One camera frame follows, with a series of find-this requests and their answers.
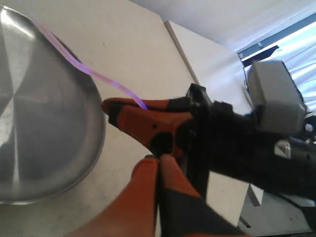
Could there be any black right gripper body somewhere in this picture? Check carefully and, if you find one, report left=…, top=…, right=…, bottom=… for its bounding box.
left=184, top=83, right=316, bottom=200

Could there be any round stainless steel plate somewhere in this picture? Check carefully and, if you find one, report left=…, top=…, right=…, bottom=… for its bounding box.
left=0, top=5, right=105, bottom=205

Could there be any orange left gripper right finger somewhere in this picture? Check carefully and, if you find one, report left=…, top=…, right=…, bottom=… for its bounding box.
left=159, top=155, right=248, bottom=237

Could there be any white backdrop cloth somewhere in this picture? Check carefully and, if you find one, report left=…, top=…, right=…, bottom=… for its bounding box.
left=135, top=0, right=316, bottom=51

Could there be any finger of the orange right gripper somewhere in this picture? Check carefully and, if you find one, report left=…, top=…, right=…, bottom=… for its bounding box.
left=108, top=105, right=193, bottom=158
left=101, top=97, right=191, bottom=117

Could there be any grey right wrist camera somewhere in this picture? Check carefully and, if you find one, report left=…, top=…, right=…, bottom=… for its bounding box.
left=247, top=61, right=307, bottom=135

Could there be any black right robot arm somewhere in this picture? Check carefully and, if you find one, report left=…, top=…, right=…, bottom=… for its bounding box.
left=102, top=83, right=316, bottom=200

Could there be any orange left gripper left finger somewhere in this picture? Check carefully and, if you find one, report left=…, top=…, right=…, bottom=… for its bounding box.
left=69, top=158, right=158, bottom=237

